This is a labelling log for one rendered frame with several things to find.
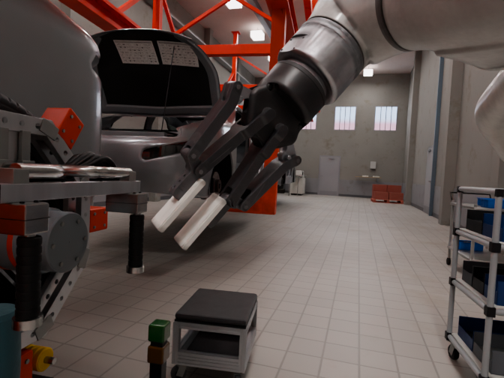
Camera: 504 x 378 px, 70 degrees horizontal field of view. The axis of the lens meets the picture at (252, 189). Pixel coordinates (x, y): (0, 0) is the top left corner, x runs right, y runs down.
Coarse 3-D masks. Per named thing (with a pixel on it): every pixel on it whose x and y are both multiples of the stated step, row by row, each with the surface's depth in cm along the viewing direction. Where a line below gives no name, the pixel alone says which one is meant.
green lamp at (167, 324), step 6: (150, 324) 82; (156, 324) 82; (162, 324) 82; (168, 324) 83; (150, 330) 82; (156, 330) 81; (162, 330) 81; (168, 330) 83; (150, 336) 82; (156, 336) 81; (162, 336) 81; (168, 336) 84; (156, 342) 82; (162, 342) 81
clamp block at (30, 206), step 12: (0, 204) 56; (12, 204) 56; (24, 204) 56; (36, 204) 57; (48, 204) 60; (0, 216) 56; (12, 216) 56; (24, 216) 55; (36, 216) 57; (48, 216) 60; (0, 228) 56; (12, 228) 56; (24, 228) 55; (36, 228) 58
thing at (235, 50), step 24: (72, 0) 433; (96, 0) 480; (240, 0) 675; (288, 0) 453; (312, 0) 645; (96, 24) 503; (120, 24) 542; (192, 24) 696; (288, 24) 470; (216, 48) 682; (240, 48) 673; (264, 48) 664; (264, 72) 1272; (312, 120) 1272
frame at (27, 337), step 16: (0, 112) 75; (16, 128) 79; (32, 128) 83; (48, 128) 87; (32, 144) 91; (48, 144) 90; (64, 144) 94; (48, 160) 94; (64, 160) 94; (64, 208) 102; (80, 208) 101; (80, 272) 103; (48, 288) 97; (64, 288) 97; (48, 304) 92; (48, 320) 91; (32, 336) 87
